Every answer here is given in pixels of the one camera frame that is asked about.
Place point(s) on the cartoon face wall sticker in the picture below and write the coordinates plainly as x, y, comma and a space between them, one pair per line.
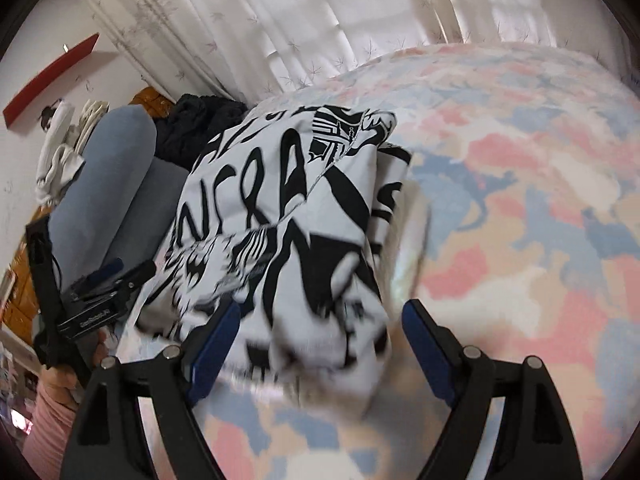
47, 116

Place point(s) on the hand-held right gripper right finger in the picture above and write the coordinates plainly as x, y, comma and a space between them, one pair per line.
427, 350

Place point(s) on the white clothes pile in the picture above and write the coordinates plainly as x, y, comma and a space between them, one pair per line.
57, 160

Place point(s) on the pastel patterned bed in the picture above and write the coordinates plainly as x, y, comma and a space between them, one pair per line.
525, 210

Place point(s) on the black white printed jacket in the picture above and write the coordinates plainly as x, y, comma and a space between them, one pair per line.
280, 210

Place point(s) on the black garment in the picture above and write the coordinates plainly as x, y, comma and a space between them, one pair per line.
190, 125

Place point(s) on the person's left hand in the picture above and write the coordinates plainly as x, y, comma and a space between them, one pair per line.
100, 347

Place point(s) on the white floral curtain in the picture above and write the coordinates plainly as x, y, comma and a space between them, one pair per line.
300, 20

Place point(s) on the person's left forearm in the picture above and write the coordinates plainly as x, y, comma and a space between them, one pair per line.
50, 420

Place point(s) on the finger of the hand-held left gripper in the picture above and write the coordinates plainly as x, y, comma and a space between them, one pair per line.
132, 275
102, 271

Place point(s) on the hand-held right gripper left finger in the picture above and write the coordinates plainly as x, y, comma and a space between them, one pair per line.
215, 350

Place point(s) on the red wall shelf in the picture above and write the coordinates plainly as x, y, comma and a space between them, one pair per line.
50, 77

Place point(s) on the blue-grey bolster pillow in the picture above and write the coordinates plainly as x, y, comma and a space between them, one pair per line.
105, 170
145, 205

